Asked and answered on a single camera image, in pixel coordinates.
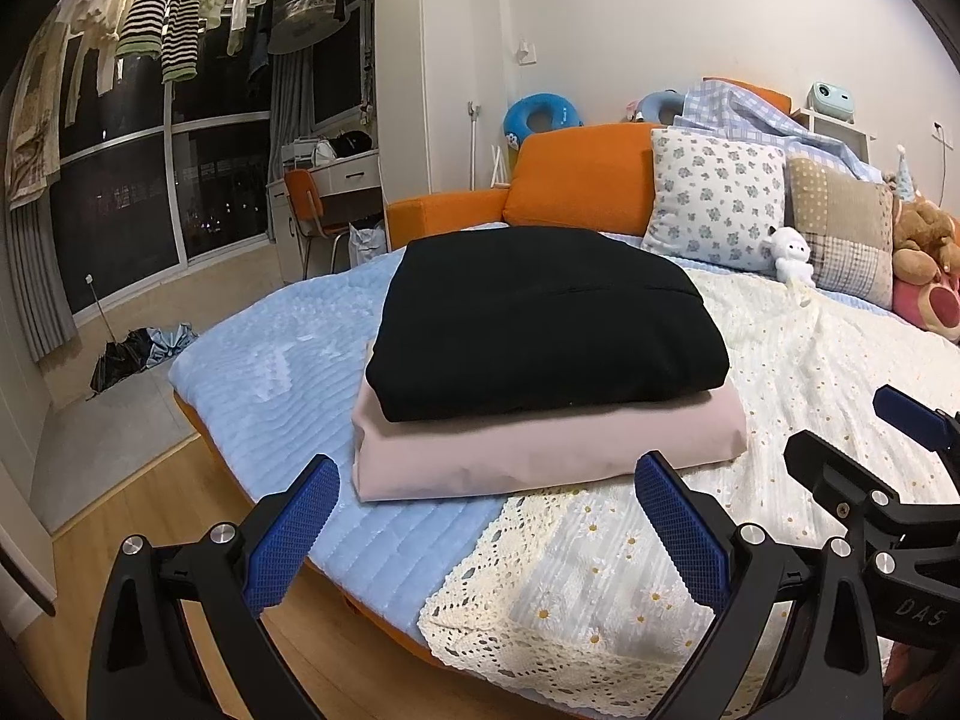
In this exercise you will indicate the pink bear plush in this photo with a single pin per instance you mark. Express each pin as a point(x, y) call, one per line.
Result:
point(930, 307)

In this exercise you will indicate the white sheep plush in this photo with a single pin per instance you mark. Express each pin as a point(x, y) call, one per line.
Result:
point(791, 251)

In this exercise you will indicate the white light switch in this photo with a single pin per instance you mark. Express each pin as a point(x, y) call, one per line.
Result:
point(526, 51)

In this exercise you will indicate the light blue quilted bedspread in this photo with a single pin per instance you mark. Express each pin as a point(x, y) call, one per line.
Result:
point(285, 360)

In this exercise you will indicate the beige patchwork pillow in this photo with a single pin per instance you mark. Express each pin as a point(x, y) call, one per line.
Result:
point(840, 232)

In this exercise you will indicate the white desk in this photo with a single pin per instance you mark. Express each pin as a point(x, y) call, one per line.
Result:
point(352, 176)

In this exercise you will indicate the large window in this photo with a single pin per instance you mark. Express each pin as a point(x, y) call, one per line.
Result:
point(127, 195)

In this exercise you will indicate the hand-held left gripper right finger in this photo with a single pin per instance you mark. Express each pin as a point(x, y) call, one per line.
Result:
point(682, 532)

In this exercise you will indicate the black handbag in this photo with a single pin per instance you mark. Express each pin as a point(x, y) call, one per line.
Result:
point(351, 144)

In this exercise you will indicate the cream lace blanket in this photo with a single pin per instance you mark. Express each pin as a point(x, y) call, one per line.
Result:
point(787, 360)

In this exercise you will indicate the floral pillow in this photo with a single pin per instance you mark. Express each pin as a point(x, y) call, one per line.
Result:
point(712, 195)

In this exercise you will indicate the white bedside shelf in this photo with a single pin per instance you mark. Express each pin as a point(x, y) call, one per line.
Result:
point(814, 118)

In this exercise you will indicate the teal projector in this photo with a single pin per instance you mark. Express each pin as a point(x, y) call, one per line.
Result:
point(832, 99)

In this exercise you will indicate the white plastic bag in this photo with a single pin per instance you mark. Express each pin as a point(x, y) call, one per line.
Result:
point(369, 247)

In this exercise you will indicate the orange chair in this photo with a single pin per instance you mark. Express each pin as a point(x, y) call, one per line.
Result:
point(300, 195)

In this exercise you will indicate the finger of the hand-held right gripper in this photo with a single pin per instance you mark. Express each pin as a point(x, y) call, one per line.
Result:
point(907, 412)
point(817, 465)

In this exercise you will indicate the brown bear plush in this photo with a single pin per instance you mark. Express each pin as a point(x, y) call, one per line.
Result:
point(922, 240)

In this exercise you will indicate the blue checked quilt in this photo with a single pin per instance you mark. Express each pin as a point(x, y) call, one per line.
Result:
point(735, 116)

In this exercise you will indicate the black jacket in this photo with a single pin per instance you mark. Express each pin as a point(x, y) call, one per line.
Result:
point(540, 315)

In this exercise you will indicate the white wall rod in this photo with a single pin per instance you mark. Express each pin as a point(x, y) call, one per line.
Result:
point(471, 142)

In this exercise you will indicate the grey-blue neck pillow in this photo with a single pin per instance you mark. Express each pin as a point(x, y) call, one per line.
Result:
point(660, 103)

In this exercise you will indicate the grey curtain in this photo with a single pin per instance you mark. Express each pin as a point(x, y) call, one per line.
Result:
point(292, 135)
point(37, 292)

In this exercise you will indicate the black umbrella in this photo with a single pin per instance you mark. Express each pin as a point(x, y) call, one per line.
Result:
point(120, 364)

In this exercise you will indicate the row of hanging clothes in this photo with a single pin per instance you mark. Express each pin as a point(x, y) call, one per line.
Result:
point(161, 7)

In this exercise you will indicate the blue party hat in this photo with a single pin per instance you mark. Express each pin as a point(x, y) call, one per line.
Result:
point(906, 180)

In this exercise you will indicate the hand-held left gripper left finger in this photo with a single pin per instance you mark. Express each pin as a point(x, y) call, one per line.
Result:
point(289, 540)

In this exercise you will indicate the pink folded garment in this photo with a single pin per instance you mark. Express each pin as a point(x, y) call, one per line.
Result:
point(525, 457)

